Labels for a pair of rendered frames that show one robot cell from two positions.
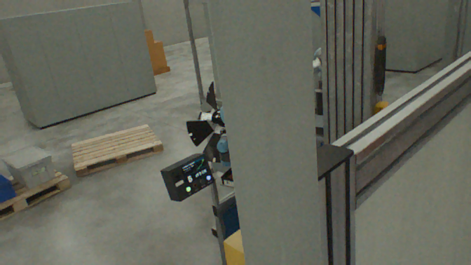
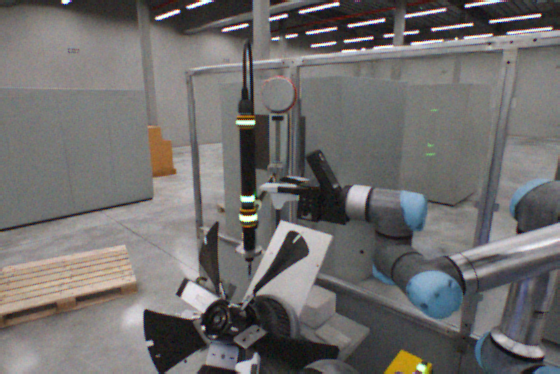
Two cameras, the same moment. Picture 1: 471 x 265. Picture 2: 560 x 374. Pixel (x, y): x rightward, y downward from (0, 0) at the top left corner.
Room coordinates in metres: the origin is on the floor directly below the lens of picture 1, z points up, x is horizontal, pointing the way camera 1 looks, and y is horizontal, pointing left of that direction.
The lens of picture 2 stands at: (1.74, 0.05, 1.85)
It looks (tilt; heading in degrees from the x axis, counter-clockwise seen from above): 15 degrees down; 353
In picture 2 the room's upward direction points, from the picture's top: straight up
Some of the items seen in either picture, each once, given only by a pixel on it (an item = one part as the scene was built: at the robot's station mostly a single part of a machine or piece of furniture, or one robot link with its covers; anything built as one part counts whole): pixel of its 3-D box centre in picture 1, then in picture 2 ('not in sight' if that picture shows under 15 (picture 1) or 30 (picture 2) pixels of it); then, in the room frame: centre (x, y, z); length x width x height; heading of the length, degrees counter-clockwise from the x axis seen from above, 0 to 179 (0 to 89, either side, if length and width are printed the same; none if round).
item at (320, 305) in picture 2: not in sight; (312, 304); (3.13, -0.27, 0.92); 0.17 x 0.16 x 0.11; 132
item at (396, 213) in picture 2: not in sight; (396, 210); (2.36, -0.26, 1.64); 0.11 x 0.08 x 0.09; 52
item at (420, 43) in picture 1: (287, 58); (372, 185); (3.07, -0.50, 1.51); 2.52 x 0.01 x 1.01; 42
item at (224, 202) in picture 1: (261, 180); not in sight; (2.26, -0.13, 0.82); 0.90 x 0.04 x 0.08; 132
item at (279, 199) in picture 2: not in sight; (277, 196); (2.49, -0.03, 1.64); 0.09 x 0.03 x 0.06; 73
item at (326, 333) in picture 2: not in sight; (333, 337); (2.94, -0.32, 0.87); 0.15 x 0.09 x 0.02; 38
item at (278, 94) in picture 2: not in sight; (278, 95); (3.30, -0.13, 1.88); 0.16 x 0.07 x 0.16; 77
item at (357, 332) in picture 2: not in sight; (321, 327); (3.05, -0.30, 0.85); 0.36 x 0.24 x 0.03; 42
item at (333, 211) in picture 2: not in sight; (324, 200); (2.46, -0.14, 1.63); 0.12 x 0.08 x 0.09; 52
